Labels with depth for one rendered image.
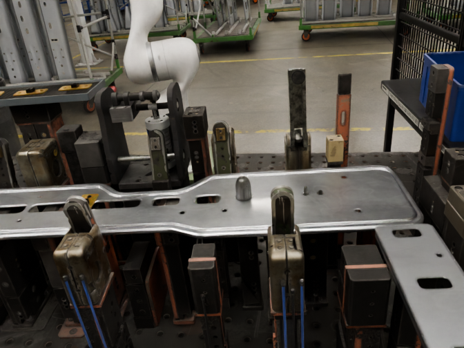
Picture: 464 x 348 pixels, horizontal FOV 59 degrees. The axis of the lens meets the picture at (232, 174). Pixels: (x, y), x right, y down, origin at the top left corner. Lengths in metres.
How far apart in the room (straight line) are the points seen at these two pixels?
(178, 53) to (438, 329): 0.98
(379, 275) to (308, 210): 0.19
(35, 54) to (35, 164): 4.39
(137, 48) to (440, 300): 1.01
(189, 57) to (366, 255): 0.81
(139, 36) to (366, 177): 0.77
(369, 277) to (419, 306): 0.09
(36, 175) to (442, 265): 0.87
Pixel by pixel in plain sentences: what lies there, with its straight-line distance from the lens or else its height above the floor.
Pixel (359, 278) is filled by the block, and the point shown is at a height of 0.98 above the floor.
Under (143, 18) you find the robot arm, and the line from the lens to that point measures 1.31.
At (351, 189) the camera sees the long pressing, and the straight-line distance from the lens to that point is 0.87.
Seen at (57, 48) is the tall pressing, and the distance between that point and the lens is 5.29.
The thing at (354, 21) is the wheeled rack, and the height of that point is 0.28.
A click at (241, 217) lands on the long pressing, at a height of 1.00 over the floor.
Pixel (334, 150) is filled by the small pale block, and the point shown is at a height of 1.04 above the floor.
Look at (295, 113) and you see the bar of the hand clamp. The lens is 0.93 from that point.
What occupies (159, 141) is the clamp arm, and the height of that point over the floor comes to 1.08.
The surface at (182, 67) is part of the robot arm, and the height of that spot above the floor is 1.16.
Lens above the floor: 1.44
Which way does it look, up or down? 28 degrees down
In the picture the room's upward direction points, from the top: 6 degrees counter-clockwise
